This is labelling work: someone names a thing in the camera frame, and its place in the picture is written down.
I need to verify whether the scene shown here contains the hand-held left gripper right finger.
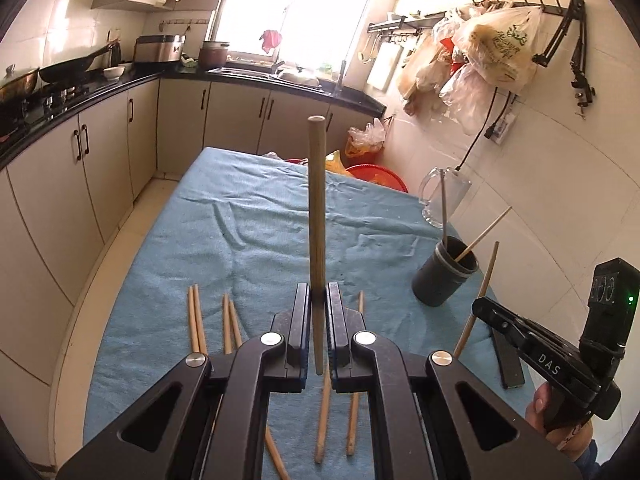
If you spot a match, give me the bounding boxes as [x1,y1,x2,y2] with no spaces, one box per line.
[326,282,583,480]

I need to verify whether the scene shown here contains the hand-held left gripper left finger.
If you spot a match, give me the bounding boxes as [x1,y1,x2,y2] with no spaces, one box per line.
[57,282,311,480]

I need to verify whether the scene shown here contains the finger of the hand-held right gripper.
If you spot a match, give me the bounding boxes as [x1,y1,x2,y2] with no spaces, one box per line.
[472,297,531,349]

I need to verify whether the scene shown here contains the dark grey chopstick holder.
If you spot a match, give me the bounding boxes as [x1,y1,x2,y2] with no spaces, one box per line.
[411,235,480,307]

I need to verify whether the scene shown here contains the person's right hand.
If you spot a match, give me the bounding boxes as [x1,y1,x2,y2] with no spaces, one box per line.
[524,382,596,461]

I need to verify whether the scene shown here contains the black flat device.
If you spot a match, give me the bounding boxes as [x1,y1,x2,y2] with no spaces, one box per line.
[490,327,526,390]

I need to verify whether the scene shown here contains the blue tablecloth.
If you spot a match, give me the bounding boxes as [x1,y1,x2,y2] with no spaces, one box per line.
[82,147,551,480]

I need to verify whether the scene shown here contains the metal chopstick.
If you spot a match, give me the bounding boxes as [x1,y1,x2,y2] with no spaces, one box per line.
[439,171,450,247]

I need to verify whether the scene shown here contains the clear glass pitcher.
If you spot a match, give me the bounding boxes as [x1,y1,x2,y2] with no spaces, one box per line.
[418,165,473,229]

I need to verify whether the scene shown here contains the red plastic basin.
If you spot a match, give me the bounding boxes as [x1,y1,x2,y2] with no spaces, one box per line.
[344,163,409,194]

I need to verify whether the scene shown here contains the yellow bag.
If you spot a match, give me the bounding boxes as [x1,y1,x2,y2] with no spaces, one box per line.
[324,150,356,177]

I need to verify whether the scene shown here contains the white power strip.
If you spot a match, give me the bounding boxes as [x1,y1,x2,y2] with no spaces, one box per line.
[483,109,516,145]

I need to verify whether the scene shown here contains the crumpled clear bag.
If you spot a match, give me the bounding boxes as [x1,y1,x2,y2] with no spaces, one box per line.
[346,118,387,159]

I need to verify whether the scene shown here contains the clear plastic bag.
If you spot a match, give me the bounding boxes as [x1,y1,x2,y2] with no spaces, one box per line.
[439,62,502,136]

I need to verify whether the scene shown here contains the black kitchen countertop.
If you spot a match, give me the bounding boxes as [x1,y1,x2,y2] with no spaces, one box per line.
[0,62,387,172]

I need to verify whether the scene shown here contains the tan plastic bag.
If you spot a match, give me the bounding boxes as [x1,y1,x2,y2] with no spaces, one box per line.
[397,14,469,117]

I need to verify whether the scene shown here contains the white cutting board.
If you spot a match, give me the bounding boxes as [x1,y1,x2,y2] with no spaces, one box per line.
[367,44,404,94]

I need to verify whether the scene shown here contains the beige lower cabinets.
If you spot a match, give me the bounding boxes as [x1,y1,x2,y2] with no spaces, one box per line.
[0,77,382,467]

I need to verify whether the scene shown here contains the yellowish plastic bag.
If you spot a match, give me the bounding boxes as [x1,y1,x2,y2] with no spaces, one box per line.
[452,5,544,89]

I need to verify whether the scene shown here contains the brown cooking pot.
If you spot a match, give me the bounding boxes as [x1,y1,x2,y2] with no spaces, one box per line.
[198,41,231,71]

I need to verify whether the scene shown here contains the stainless steel appliance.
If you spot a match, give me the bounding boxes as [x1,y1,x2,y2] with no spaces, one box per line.
[133,34,187,65]

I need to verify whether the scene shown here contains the kitchen window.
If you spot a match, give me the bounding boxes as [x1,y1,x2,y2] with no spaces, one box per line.
[210,0,417,79]

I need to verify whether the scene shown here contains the gas stove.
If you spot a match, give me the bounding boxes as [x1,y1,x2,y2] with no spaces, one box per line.
[0,80,93,128]

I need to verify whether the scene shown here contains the black wok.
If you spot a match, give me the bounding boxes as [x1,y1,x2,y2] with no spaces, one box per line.
[38,42,117,85]

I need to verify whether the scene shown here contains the lidded metal pan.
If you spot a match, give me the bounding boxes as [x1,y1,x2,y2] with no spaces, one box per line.
[0,63,41,104]

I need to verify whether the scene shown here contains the black power cable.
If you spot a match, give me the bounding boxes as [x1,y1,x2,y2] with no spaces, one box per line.
[457,87,499,171]

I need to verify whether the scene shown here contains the black wall rack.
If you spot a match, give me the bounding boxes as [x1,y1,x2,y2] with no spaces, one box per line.
[368,12,452,49]

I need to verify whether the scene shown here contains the black hook rail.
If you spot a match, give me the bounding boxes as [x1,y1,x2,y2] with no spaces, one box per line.
[470,0,574,15]

